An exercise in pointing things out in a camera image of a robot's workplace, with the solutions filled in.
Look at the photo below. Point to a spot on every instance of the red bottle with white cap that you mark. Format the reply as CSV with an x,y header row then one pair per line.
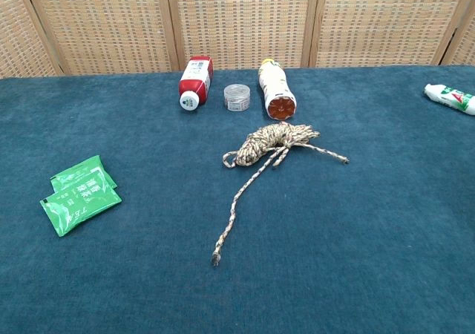
x,y
194,81

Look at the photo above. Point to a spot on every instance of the small clear plastic jar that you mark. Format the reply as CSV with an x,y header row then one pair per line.
x,y
236,97

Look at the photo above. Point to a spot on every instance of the white bottle with yellow cap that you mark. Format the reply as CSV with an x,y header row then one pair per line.
x,y
276,89

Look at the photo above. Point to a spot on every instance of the woven folding screen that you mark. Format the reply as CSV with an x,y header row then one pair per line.
x,y
237,22

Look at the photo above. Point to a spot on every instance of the white and green tube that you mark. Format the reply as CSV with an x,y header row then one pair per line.
x,y
451,97

